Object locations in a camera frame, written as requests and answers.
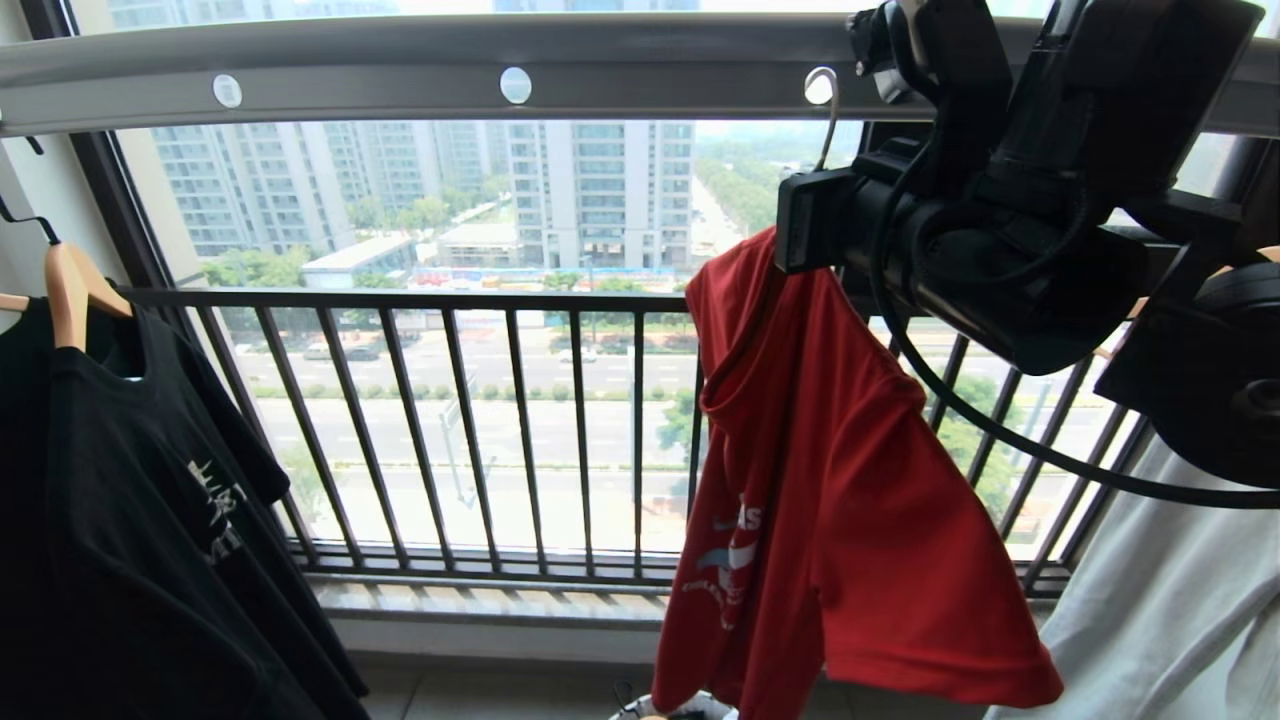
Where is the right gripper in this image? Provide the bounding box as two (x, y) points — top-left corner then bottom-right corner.
(775, 165), (963, 293)

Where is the white garment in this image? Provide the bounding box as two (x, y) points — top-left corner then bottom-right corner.
(984, 438), (1280, 720)

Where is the red t-shirt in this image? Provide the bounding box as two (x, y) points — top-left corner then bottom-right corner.
(651, 227), (1065, 720)

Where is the black cable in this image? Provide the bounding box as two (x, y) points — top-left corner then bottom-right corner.
(868, 150), (1280, 511)

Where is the metal hanger hook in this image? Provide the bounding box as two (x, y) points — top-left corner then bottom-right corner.
(804, 66), (842, 172)

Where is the grey metal clothes rail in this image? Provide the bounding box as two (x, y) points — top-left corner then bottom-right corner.
(0, 8), (1280, 143)

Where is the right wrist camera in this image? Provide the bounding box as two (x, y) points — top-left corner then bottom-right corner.
(847, 5), (917, 106)

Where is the wooden hanger with black hook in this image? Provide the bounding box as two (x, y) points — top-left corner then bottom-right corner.
(0, 195), (134, 352)

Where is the black t-shirt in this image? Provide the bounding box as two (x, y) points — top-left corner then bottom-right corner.
(0, 295), (372, 720)

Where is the dark window frame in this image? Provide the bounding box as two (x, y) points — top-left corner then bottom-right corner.
(20, 0), (216, 331)

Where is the black balcony railing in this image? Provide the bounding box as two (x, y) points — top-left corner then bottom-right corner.
(118, 284), (1153, 601)

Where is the laundry basket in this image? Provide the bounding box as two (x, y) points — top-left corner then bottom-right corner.
(609, 689), (742, 720)

